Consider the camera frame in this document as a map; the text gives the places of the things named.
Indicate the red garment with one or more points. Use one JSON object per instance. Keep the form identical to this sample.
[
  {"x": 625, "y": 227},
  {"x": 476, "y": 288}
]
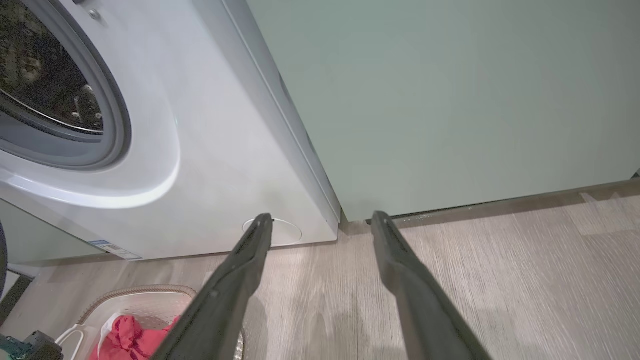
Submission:
[{"x": 130, "y": 340}]

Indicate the white garment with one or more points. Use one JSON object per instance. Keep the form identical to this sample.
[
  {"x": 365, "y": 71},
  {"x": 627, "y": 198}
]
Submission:
[{"x": 107, "y": 322}]

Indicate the pale green cabinet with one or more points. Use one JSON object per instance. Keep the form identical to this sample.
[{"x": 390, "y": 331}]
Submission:
[{"x": 450, "y": 100}]

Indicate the round white filter cover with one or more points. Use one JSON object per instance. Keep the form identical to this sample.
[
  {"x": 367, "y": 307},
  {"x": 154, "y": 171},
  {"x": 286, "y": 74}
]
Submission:
[{"x": 287, "y": 234}]

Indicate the blue energy label sticker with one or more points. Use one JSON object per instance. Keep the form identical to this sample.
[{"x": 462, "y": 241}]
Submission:
[{"x": 115, "y": 248}]

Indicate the white front-load washing machine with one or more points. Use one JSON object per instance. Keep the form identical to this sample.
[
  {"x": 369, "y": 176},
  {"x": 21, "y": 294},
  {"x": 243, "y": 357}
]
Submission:
[{"x": 210, "y": 150}]

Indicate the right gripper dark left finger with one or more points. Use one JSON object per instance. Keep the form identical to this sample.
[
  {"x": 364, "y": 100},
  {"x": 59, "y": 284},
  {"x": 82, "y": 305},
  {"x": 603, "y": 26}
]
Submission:
[{"x": 225, "y": 305}]

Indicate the washing machine drum opening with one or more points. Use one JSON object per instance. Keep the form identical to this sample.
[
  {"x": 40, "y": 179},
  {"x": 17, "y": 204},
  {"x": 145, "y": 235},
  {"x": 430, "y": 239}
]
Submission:
[{"x": 35, "y": 65}]

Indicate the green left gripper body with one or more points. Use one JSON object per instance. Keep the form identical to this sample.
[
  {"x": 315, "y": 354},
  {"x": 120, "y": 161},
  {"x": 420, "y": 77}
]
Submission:
[{"x": 10, "y": 349}]

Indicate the cream perforated laundry basket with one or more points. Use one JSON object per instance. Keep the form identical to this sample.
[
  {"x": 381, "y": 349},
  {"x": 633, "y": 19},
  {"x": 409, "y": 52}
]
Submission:
[{"x": 150, "y": 305}]

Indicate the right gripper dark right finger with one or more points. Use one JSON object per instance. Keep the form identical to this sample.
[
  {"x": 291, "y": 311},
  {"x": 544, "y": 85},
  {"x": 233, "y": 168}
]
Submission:
[{"x": 425, "y": 315}]

